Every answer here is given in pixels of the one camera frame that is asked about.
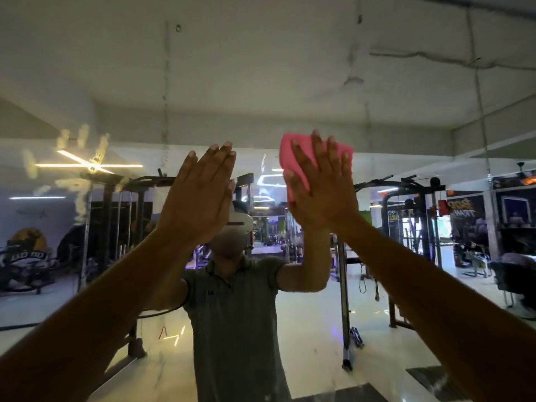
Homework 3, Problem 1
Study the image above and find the person's right hand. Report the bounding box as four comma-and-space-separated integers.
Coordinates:
284, 129, 360, 233

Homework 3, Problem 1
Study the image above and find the person's left hand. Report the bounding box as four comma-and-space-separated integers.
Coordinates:
157, 141, 237, 247

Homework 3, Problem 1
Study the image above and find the pink cloth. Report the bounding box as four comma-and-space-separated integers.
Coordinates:
279, 132, 355, 204

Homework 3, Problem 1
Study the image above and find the large wall mirror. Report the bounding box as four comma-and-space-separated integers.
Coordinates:
0, 0, 536, 402

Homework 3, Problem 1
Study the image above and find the person's left forearm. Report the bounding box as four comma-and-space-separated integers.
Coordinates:
0, 226, 202, 402

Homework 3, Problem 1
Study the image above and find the person's right forearm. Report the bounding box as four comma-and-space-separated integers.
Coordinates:
337, 213, 536, 402

